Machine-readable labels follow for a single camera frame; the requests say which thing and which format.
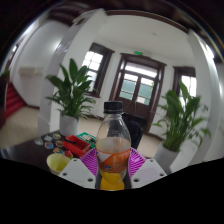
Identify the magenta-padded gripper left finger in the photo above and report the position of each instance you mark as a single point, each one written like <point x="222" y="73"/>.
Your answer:
<point x="76" y="173"/>

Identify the orange drink plastic bottle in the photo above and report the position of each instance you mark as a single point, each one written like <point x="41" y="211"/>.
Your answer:
<point x="113" y="150"/>

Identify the red carpeted staircase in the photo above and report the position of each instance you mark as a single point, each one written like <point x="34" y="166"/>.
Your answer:
<point x="14" y="101"/>

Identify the pale yellow plastic cup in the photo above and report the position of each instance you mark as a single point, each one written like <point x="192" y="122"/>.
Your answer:
<point x="56" y="163"/>

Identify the green patterned box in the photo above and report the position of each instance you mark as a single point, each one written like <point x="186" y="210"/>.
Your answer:
<point x="87" y="137"/>

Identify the bushy potted green plant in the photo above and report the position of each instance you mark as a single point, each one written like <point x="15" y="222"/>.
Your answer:
<point x="181" y="123"/>

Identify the slim potted green plant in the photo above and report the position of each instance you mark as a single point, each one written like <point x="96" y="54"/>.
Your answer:
<point x="71" y="93"/>

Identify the narrow dark-framed window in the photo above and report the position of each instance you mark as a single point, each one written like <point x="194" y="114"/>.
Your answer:
<point x="186" y="81"/>

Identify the white wall unit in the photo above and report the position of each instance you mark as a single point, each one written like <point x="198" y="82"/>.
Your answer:
<point x="30" y="71"/>

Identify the dark wooden double door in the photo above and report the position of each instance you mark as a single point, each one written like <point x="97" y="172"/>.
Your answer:
<point x="140" y="90"/>

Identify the green exit sign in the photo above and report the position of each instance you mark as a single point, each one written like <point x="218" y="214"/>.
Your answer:
<point x="138" y="52"/>

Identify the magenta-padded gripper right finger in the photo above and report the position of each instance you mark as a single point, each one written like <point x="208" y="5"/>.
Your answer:
<point x="149" y="171"/>

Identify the red plastic box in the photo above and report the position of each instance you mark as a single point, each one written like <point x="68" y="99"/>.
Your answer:
<point x="77" y="146"/>

